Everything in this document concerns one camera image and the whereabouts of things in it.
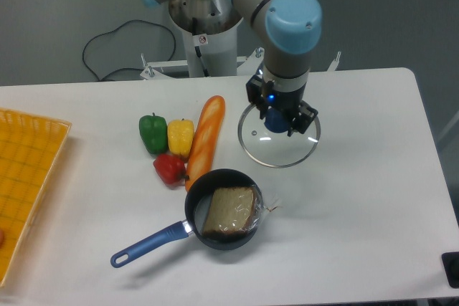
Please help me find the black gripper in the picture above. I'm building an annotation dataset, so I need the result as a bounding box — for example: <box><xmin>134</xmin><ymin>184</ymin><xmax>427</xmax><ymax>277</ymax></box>
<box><xmin>246</xmin><ymin>70</ymin><xmax>318</xmax><ymax>137</ymax></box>

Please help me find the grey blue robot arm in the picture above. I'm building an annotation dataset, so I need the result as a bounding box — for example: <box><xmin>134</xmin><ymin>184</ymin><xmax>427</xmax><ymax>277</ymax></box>
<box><xmin>142</xmin><ymin>0</ymin><xmax>322</xmax><ymax>134</ymax></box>

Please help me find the red toy bell pepper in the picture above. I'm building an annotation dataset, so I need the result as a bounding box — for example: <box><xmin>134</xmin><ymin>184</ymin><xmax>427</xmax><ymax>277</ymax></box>
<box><xmin>153</xmin><ymin>153</ymin><xmax>189</xmax><ymax>186</ymax></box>

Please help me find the yellow plastic basket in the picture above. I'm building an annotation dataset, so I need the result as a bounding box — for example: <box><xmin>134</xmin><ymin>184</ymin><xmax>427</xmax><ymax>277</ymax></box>
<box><xmin>1</xmin><ymin>108</ymin><xmax>72</xmax><ymax>286</ymax></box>

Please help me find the toy baguette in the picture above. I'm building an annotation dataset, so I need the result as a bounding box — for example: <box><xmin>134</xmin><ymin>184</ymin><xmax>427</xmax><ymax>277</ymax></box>
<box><xmin>185</xmin><ymin>95</ymin><xmax>226</xmax><ymax>191</ymax></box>

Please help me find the glass pot lid blue knob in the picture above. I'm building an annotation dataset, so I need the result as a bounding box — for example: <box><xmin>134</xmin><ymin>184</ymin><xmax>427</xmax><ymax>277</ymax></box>
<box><xmin>237</xmin><ymin>105</ymin><xmax>321</xmax><ymax>168</ymax></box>

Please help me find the black object table corner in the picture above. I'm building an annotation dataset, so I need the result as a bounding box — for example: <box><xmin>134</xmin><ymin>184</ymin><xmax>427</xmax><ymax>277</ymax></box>
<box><xmin>441</xmin><ymin>252</ymin><xmax>459</xmax><ymax>289</ymax></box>

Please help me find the wrapped bread slice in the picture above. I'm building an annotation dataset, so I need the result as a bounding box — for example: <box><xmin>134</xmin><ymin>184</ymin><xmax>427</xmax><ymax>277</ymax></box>
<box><xmin>200</xmin><ymin>186</ymin><xmax>280</xmax><ymax>242</ymax></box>

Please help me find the dark pot blue handle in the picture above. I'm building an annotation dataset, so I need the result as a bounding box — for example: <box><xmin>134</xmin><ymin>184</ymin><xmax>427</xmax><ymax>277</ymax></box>
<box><xmin>110</xmin><ymin>169</ymin><xmax>264</xmax><ymax>268</ymax></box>

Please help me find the black cable on floor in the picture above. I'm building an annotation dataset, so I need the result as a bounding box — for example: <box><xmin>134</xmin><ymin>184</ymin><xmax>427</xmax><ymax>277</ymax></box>
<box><xmin>82</xmin><ymin>19</ymin><xmax>177</xmax><ymax>82</ymax></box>

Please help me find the yellow toy bell pepper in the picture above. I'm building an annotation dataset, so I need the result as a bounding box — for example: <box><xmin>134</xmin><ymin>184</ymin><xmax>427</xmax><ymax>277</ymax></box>
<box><xmin>167</xmin><ymin>119</ymin><xmax>194</xmax><ymax>161</ymax></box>

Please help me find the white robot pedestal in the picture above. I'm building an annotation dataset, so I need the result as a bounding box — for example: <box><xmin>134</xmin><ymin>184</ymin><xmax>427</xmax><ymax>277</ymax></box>
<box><xmin>139</xmin><ymin>0</ymin><xmax>341</xmax><ymax>81</ymax></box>

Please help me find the green toy bell pepper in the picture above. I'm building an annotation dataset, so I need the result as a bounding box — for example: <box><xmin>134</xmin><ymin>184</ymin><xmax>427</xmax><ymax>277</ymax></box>
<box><xmin>138</xmin><ymin>113</ymin><xmax>168</xmax><ymax>155</ymax></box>

